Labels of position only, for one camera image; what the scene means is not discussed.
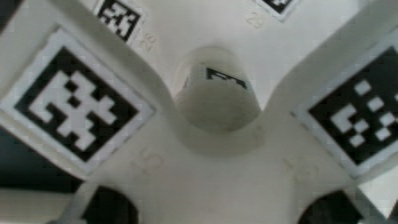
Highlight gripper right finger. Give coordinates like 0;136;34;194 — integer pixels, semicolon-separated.
297;191;363;224

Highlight white front border rail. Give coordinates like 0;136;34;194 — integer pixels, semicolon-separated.
0;188;75;224

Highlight white cylindrical table leg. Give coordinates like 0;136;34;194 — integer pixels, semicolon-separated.
175;46;262;132

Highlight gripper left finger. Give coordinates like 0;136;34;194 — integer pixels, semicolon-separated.
82;187;139;224

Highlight white round table top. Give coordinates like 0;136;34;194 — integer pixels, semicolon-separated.
112;0;368;103

